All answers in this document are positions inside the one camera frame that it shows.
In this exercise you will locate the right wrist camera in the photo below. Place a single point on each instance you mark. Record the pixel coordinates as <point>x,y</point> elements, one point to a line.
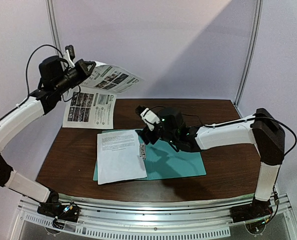
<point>148,117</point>

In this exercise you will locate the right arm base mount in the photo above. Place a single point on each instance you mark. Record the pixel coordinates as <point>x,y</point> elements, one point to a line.
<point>257,209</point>

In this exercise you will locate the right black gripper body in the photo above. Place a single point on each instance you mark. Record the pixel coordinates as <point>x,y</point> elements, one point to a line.
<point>147,135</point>

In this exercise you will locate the colourful printed leaflet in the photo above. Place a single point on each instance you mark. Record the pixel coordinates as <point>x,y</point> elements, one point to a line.
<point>90,105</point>

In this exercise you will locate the right aluminium wall post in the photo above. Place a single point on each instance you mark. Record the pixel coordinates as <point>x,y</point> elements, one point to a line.
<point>250,52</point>

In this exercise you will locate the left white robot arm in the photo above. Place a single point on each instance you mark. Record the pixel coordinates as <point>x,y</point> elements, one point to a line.
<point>37,104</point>

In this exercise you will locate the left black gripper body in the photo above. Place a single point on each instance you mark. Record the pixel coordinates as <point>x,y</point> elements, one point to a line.
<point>64,82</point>

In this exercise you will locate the aluminium wall post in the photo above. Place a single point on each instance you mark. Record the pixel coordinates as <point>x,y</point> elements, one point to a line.
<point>250,52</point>
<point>56,41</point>

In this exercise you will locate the left aluminium wall post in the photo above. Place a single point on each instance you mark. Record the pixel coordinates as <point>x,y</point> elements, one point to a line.
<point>56,41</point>

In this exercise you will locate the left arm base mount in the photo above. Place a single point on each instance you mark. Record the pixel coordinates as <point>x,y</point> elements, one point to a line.
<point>60,211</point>

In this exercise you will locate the white printed paper sheet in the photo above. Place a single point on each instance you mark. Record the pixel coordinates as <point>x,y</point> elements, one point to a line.
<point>118,157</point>

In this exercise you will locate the chrome folder clip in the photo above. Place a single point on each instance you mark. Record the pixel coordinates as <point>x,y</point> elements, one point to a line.
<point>142,151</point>

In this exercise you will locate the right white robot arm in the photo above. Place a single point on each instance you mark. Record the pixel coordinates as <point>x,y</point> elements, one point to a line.
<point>259,129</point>

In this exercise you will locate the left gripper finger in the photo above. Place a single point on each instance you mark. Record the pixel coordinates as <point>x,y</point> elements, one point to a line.
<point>88,66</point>
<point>86,73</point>

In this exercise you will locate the aluminium mounting rail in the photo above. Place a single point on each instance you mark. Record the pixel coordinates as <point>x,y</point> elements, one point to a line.
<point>187,220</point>

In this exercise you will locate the teal file folder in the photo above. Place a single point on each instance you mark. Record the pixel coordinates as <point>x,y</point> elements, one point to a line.
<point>162,162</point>

